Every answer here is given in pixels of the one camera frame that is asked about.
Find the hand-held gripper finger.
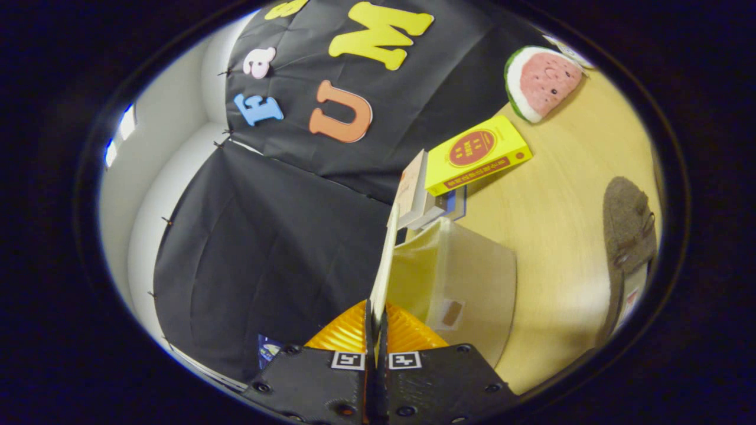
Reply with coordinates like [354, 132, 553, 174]
[242, 299, 379, 425]
[378, 301, 520, 425]

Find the beige fabric storage box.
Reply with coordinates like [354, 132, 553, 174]
[369, 204, 519, 370]

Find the brown wool shoe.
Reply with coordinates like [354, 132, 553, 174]
[601, 176, 658, 344]

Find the blue white packet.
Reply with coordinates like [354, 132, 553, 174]
[257, 334, 285, 370]

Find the white grey book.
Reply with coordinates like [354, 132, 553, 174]
[402, 194, 447, 231]

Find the black backdrop cloth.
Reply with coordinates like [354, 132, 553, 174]
[152, 0, 547, 384]

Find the blue book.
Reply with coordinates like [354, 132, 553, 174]
[443, 185, 468, 221]

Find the beige cover book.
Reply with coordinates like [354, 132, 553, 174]
[394, 149, 430, 231]

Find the yellow book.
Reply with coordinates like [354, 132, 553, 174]
[424, 115, 533, 197]

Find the watermelon slice plush toy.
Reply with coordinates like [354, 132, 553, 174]
[504, 46, 585, 125]

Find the long ceiling light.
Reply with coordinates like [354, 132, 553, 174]
[103, 103, 138, 170]

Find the white plush toy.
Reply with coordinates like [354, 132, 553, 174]
[542, 34, 595, 70]

